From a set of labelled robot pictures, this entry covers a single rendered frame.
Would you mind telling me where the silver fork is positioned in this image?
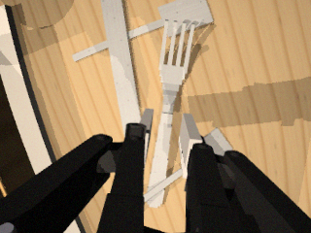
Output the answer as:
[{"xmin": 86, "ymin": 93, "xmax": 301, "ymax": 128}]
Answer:
[{"xmin": 146, "ymin": 19, "xmax": 195, "ymax": 208}]

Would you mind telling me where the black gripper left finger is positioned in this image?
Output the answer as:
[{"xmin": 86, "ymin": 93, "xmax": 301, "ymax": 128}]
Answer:
[{"xmin": 0, "ymin": 108, "xmax": 154, "ymax": 233}]

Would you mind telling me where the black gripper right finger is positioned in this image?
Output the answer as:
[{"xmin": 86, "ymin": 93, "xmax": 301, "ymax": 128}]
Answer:
[{"xmin": 178, "ymin": 113, "xmax": 311, "ymax": 233}]

